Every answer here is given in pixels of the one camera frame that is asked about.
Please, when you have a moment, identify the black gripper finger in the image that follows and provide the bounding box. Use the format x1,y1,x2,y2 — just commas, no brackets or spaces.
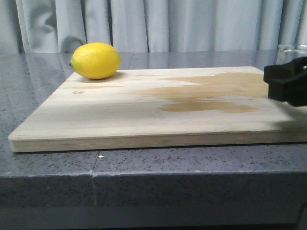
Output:
263,57,307,107

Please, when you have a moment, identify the clear glass beaker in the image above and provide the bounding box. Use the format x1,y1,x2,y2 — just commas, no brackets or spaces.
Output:
278,44,307,54

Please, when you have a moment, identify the wooden cutting board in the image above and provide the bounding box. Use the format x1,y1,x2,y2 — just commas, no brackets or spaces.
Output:
8,66,307,152

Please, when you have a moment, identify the yellow lemon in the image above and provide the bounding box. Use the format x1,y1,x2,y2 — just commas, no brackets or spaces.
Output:
71,42,121,80

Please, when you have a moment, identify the grey curtain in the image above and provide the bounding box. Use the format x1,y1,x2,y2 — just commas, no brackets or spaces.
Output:
0,0,307,55

